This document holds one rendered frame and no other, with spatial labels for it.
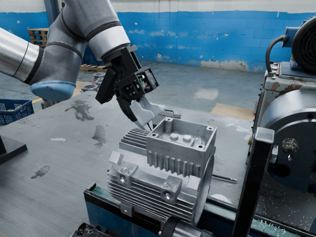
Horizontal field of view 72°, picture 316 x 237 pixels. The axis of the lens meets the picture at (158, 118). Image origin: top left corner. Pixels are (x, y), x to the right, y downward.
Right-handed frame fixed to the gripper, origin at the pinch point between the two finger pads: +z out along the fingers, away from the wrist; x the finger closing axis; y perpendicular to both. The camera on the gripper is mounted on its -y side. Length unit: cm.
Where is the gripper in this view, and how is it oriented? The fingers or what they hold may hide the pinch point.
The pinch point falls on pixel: (146, 129)
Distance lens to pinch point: 56.5
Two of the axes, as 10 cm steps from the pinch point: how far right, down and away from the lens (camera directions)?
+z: 4.5, 8.8, 1.8
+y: 7.7, -2.7, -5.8
